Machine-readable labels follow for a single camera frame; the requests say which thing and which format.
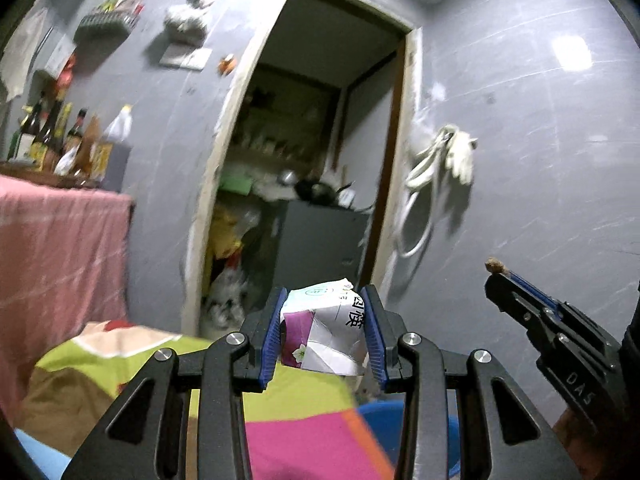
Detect red capped soy sauce bottle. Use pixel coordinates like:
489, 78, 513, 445
65, 108, 89, 153

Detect beige dish cloth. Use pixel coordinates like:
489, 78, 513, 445
0, 10, 49, 104

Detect white rubber gloves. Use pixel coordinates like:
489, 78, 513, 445
442, 130, 477, 185

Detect white carton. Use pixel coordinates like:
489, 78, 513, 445
280, 277, 368, 377

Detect seasoning packets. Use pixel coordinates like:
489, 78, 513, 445
97, 0, 146, 16

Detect multicolour patchwork blanket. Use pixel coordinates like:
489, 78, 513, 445
15, 320, 396, 480

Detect wall switch panel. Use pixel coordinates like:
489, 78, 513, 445
160, 42, 212, 70

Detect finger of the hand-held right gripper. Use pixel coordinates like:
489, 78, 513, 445
484, 272, 561, 337
505, 269, 568, 313

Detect green box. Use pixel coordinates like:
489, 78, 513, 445
218, 172, 254, 194

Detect slim yellow label bottle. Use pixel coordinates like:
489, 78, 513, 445
59, 102, 74, 153

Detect grey wall rack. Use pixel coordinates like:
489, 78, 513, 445
74, 12, 140, 44

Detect red plastic bag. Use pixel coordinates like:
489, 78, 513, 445
56, 55, 77, 91

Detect wooden storeroom shelf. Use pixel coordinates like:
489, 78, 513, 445
235, 65, 341, 161

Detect white hanging plastic bag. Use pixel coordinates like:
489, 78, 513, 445
165, 0, 221, 41

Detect tall dark glass bottle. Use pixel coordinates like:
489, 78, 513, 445
42, 92, 66, 171

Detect grey cabinet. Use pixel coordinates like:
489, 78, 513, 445
274, 200, 371, 295

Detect white wall-mounted box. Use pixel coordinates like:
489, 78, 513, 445
32, 35, 76, 77

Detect wooden board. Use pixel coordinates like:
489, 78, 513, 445
0, 160, 101, 189

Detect white hose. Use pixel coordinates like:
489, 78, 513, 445
395, 127, 451, 261

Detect yellow plastic bag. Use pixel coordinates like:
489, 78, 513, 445
209, 207, 244, 259

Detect door frame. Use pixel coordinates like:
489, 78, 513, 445
180, 0, 423, 342

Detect pink checked cloth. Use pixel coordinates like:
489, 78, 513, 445
0, 175, 136, 411

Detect blue plastic bucket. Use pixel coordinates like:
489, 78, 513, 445
357, 400, 461, 480

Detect brown paper packet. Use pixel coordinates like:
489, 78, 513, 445
80, 115, 101, 177

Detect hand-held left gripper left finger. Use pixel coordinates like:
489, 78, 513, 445
60, 287, 288, 480

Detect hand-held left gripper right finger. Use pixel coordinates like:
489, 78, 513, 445
360, 285, 583, 480

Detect black wok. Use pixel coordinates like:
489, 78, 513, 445
295, 179, 354, 207

